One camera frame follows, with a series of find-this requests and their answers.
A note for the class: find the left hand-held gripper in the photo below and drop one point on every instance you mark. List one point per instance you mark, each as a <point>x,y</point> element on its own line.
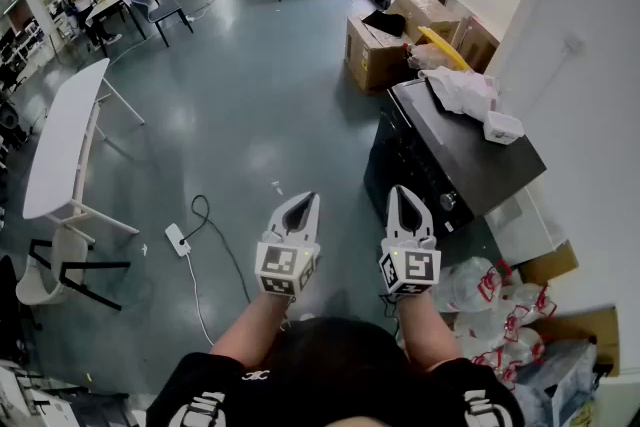
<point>280,262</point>

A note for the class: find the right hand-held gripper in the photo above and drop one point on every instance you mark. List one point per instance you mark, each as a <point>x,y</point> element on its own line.
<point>415,265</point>

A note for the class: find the person's right forearm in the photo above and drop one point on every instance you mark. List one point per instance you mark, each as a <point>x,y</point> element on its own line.
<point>430,330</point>

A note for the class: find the person's left forearm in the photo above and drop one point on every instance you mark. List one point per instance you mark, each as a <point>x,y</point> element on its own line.
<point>250,330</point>

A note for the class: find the white paper scrap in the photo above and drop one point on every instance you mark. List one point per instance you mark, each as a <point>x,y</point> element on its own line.
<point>145,250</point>
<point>277,188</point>

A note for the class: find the pile of clear red-printed bags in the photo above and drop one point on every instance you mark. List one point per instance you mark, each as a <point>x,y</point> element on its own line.
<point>480,305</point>

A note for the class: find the white power strip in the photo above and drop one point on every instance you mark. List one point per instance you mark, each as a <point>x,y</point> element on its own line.
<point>177,239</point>

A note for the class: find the white plastic container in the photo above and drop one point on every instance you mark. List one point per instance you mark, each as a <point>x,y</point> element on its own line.
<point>502,127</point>

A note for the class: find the white plastic bag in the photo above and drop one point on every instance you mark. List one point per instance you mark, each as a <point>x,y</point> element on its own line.
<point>462,90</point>

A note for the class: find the brown cardboard sheet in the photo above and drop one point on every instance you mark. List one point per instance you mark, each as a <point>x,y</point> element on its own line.
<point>550,265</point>
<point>590,330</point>

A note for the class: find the clear plastic bag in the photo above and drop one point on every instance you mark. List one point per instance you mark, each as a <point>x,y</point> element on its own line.
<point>427,55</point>

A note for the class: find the yellow lid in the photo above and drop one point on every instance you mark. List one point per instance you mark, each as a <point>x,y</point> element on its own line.
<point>445,47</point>

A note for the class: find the person's black shirt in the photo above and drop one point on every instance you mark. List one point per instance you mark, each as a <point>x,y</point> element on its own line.
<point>210,380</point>

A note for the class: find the flat brown cardboard box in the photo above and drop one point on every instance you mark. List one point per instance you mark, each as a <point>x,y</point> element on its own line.
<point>477,42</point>

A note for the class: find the black cloth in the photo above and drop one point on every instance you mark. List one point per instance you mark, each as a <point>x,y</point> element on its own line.
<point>385,22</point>

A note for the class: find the large brown cardboard box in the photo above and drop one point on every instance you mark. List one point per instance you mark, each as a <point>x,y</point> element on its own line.
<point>425,10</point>

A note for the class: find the bluish plastic bag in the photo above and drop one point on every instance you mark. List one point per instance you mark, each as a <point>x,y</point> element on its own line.
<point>555,385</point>

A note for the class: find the dark blue chair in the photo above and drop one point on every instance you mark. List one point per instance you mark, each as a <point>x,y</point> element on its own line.
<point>162,12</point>

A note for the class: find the white folding table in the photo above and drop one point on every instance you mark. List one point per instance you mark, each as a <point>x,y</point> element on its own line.
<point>60,140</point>

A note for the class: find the white chair black frame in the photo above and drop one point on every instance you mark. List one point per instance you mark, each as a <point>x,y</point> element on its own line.
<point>45,285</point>

